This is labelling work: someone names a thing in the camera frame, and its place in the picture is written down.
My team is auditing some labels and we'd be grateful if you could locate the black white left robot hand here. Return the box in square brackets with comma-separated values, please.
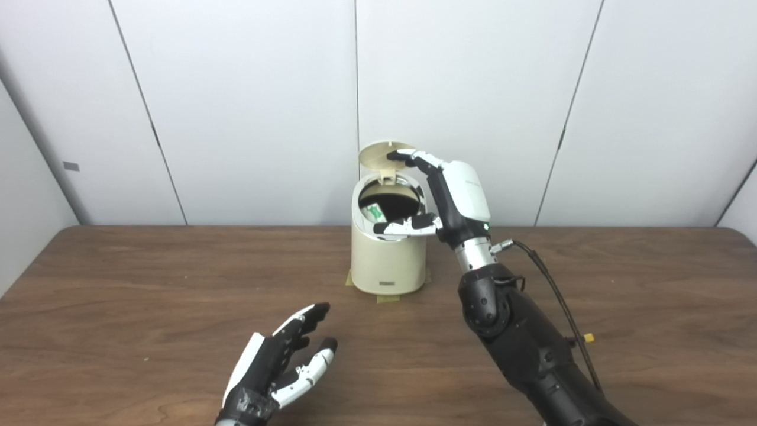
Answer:
[214, 302, 338, 426]

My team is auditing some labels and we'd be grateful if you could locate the cream-colored bin body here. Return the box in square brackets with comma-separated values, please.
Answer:
[351, 173, 429, 296]

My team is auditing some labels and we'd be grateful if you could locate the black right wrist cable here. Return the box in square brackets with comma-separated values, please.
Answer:
[490, 238, 604, 392]

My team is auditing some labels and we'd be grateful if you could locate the cream round bin lid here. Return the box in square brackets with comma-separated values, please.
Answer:
[358, 140, 418, 185]

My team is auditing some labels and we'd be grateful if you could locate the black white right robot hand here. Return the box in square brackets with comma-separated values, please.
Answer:
[373, 148, 493, 249]

